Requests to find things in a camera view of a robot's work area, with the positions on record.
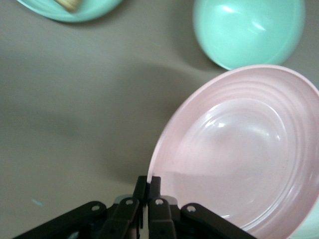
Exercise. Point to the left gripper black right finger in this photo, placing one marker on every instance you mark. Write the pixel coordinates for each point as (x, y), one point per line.
(162, 219)

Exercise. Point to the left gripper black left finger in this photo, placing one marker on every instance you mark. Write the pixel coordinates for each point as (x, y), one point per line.
(117, 219)

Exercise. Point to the pink plate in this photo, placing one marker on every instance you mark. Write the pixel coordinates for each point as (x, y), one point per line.
(236, 149)

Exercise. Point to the beige plate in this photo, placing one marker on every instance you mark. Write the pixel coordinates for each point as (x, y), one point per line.
(314, 221)

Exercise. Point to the green bowl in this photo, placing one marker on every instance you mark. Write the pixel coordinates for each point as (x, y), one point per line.
(249, 35)

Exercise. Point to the green plate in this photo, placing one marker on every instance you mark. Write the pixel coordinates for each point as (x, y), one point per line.
(87, 12)

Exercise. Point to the toast slice under lettuce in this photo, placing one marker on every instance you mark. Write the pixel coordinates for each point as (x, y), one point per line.
(68, 5)

